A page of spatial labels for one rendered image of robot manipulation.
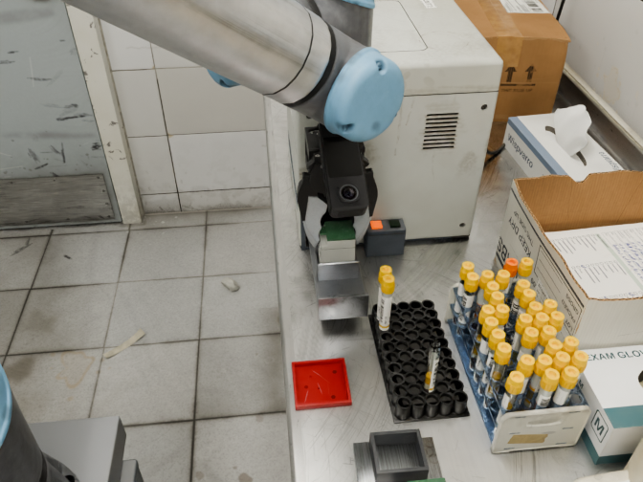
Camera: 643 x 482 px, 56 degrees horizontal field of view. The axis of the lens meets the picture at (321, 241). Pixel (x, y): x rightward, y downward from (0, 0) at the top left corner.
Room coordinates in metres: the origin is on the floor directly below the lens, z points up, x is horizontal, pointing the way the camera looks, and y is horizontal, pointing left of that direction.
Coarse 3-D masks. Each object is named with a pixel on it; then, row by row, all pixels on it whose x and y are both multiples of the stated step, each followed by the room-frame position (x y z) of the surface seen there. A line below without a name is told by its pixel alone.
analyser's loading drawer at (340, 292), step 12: (324, 216) 0.76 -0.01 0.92; (312, 252) 0.67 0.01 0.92; (312, 264) 0.65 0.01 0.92; (324, 264) 0.61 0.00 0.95; (336, 264) 0.62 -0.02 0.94; (348, 264) 0.62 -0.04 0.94; (324, 276) 0.61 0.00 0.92; (336, 276) 0.62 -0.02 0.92; (348, 276) 0.62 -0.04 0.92; (360, 276) 0.62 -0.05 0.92; (324, 288) 0.60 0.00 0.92; (336, 288) 0.60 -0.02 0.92; (348, 288) 0.60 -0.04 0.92; (360, 288) 0.60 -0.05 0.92; (324, 300) 0.56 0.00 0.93; (336, 300) 0.56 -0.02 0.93; (348, 300) 0.56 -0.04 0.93; (360, 300) 0.56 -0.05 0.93; (324, 312) 0.56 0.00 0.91; (336, 312) 0.56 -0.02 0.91; (348, 312) 0.56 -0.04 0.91; (360, 312) 0.56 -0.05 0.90
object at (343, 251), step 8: (344, 240) 0.62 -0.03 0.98; (352, 240) 0.62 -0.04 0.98; (320, 248) 0.63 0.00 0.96; (328, 248) 0.62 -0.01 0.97; (336, 248) 0.62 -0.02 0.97; (344, 248) 0.62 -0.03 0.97; (352, 248) 0.62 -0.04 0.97; (320, 256) 0.63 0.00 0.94; (328, 256) 0.62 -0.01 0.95; (336, 256) 0.62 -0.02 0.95; (344, 256) 0.62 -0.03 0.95; (352, 256) 0.62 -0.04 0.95
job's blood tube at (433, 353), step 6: (432, 342) 0.45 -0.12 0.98; (438, 342) 0.45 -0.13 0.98; (432, 348) 0.44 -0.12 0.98; (438, 348) 0.44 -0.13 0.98; (432, 354) 0.44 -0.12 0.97; (438, 354) 0.44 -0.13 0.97; (432, 360) 0.44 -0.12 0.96; (438, 360) 0.44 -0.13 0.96; (426, 366) 0.45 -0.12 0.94; (432, 366) 0.44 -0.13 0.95; (426, 372) 0.44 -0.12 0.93; (432, 372) 0.44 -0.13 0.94; (426, 378) 0.44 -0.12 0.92; (432, 378) 0.44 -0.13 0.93; (426, 384) 0.44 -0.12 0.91; (432, 384) 0.44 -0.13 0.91; (426, 390) 0.44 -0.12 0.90; (432, 390) 0.44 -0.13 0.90
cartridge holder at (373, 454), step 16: (384, 432) 0.38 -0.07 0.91; (400, 432) 0.38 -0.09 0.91; (416, 432) 0.38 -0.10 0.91; (368, 448) 0.37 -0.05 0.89; (384, 448) 0.37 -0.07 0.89; (400, 448) 0.37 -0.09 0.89; (416, 448) 0.37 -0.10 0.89; (432, 448) 0.37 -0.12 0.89; (368, 464) 0.35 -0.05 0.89; (384, 464) 0.35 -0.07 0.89; (400, 464) 0.35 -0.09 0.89; (416, 464) 0.35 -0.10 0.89; (432, 464) 0.35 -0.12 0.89; (368, 480) 0.33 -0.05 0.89; (384, 480) 0.33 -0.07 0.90; (400, 480) 0.33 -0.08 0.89
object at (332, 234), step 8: (328, 224) 0.65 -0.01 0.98; (336, 224) 0.65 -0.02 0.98; (344, 224) 0.65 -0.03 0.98; (320, 232) 0.63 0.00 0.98; (328, 232) 0.63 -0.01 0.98; (336, 232) 0.63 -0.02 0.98; (344, 232) 0.63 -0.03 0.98; (352, 232) 0.63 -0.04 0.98; (328, 240) 0.62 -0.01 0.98; (336, 240) 0.62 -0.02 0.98
